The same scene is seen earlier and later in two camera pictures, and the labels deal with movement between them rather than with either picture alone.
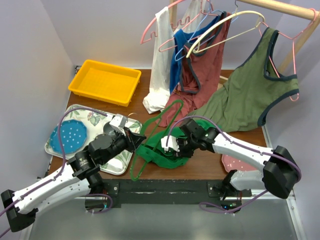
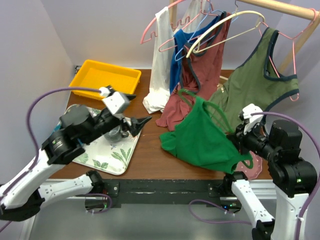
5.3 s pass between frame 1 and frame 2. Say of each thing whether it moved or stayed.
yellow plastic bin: stayed
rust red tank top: stayed
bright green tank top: moved
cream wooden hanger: stayed
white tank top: stayed
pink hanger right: stayed
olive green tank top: stayed
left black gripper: moved
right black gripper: moved
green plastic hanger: moved
